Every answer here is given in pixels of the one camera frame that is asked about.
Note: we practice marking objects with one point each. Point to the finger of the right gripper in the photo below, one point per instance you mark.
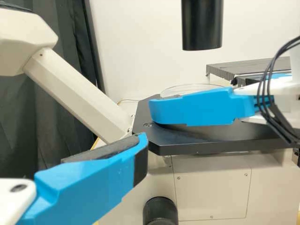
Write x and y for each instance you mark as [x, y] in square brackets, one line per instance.
[199, 110]

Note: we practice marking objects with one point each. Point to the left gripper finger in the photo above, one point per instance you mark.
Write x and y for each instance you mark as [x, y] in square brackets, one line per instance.
[89, 187]

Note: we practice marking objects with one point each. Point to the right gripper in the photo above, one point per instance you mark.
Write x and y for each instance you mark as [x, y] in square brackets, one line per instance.
[288, 91]

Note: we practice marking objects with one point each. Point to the petri dish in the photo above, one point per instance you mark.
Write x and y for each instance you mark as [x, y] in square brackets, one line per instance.
[187, 90]

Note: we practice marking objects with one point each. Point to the black platform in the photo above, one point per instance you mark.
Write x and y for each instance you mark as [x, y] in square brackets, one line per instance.
[248, 64]

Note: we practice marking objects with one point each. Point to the cream microscope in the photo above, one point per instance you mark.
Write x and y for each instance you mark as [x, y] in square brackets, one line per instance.
[211, 187]

